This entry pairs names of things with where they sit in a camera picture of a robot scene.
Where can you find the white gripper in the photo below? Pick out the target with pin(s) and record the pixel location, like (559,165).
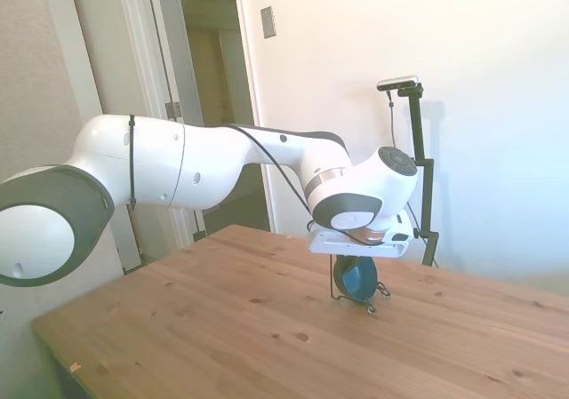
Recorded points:
(355,249)

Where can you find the blue bowl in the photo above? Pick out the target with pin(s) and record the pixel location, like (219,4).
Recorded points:
(361,279)

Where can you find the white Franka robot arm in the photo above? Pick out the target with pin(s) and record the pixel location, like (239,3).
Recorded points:
(209,168)

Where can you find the metal door hinge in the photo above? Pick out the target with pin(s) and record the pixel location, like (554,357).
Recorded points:
(173,109)

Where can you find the white door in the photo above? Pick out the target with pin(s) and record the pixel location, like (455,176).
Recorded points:
(178,61)

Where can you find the black camera stand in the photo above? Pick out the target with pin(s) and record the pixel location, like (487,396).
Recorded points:
(426,181)

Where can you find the grey exterior camera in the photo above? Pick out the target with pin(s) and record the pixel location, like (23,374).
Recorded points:
(398,82)

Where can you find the grey wall switch plate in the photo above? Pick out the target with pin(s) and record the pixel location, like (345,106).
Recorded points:
(268,22)

